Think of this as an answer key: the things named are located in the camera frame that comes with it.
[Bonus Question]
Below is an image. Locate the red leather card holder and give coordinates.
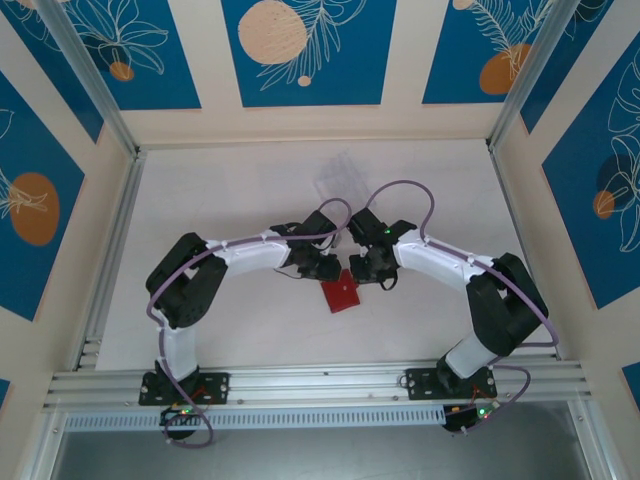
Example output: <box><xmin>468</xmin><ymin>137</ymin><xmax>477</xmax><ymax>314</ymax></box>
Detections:
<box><xmin>319</xmin><ymin>268</ymin><xmax>362</xmax><ymax>314</ymax></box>

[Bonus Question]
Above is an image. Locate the clear plastic packaging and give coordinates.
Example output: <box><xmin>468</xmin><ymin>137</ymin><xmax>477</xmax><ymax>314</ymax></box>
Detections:
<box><xmin>313</xmin><ymin>152</ymin><xmax>372</xmax><ymax>201</ymax></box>

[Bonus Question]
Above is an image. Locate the aluminium cross beam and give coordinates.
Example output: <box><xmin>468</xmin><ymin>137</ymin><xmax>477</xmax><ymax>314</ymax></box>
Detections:
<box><xmin>42</xmin><ymin>355</ymin><xmax>594</xmax><ymax>414</ymax></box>

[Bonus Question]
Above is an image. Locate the small controller board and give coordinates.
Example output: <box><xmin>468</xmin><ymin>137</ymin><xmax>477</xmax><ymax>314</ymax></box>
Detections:
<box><xmin>443</xmin><ymin>403</ymin><xmax>502</xmax><ymax>435</ymax></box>
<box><xmin>159</xmin><ymin>405</ymin><xmax>201</xmax><ymax>427</ymax></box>

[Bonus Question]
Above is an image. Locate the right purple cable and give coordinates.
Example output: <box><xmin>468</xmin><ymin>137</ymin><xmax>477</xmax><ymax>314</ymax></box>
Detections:
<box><xmin>364</xmin><ymin>179</ymin><xmax>560</xmax><ymax>436</ymax></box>

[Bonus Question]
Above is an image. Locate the purple cable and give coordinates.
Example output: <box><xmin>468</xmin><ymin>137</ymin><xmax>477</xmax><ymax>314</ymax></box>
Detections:
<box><xmin>364</xmin><ymin>179</ymin><xmax>560</xmax><ymax>436</ymax></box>
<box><xmin>144</xmin><ymin>198</ymin><xmax>351</xmax><ymax>450</ymax></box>

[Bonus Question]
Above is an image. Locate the aluminium side rail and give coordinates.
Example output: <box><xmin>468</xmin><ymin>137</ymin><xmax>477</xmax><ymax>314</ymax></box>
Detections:
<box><xmin>487</xmin><ymin>142</ymin><xmax>559</xmax><ymax>359</ymax></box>
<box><xmin>72</xmin><ymin>149</ymin><xmax>147</xmax><ymax>371</ymax></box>

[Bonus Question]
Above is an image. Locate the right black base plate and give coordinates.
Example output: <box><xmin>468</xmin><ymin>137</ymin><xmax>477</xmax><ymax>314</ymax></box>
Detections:
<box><xmin>405</xmin><ymin>367</ymin><xmax>497</xmax><ymax>401</ymax></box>

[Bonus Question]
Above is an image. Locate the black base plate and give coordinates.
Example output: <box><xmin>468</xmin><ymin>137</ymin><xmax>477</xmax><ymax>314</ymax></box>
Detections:
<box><xmin>405</xmin><ymin>367</ymin><xmax>497</xmax><ymax>401</ymax></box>
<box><xmin>138</xmin><ymin>372</ymin><xmax>232</xmax><ymax>406</ymax></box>

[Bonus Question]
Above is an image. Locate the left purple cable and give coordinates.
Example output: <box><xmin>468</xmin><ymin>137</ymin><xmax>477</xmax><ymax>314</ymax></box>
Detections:
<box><xmin>144</xmin><ymin>198</ymin><xmax>351</xmax><ymax>450</ymax></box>

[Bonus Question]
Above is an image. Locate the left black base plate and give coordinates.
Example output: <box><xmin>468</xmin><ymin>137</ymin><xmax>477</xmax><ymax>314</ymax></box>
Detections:
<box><xmin>138</xmin><ymin>372</ymin><xmax>232</xmax><ymax>406</ymax></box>

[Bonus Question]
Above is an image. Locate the white slotted cable duct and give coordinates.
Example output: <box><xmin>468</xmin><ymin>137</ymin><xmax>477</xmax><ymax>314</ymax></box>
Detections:
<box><xmin>63</xmin><ymin>404</ymin><xmax>447</xmax><ymax>431</ymax></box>

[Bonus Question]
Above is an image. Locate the aluminium frame post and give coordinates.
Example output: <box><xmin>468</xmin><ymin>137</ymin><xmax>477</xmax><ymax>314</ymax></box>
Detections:
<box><xmin>37</xmin><ymin>0</ymin><xmax>141</xmax><ymax>159</ymax></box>
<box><xmin>488</xmin><ymin>0</ymin><xmax>576</xmax><ymax>151</ymax></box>

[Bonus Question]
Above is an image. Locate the aluminium frame leg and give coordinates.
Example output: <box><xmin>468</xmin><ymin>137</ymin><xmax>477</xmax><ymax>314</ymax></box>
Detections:
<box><xmin>19</xmin><ymin>409</ymin><xmax>69</xmax><ymax>480</ymax></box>
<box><xmin>567</xmin><ymin>399</ymin><xmax>621</xmax><ymax>480</ymax></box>

